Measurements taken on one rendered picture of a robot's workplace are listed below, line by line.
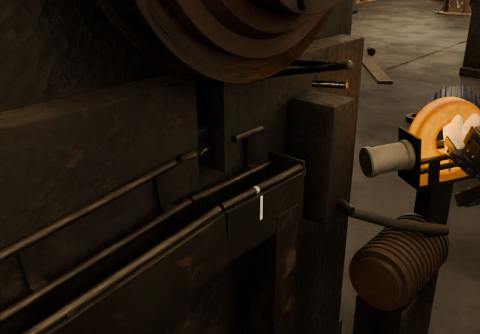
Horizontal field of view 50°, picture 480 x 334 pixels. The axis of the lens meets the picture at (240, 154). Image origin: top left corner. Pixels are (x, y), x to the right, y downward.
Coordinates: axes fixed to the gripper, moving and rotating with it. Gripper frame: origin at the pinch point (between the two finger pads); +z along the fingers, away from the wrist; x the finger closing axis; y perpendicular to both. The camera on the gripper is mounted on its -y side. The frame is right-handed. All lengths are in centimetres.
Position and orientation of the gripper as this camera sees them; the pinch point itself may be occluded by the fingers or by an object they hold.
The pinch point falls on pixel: (448, 128)
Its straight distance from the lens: 108.9
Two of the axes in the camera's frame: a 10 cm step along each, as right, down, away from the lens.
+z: -2.3, -6.3, 7.4
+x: -9.7, 0.9, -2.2
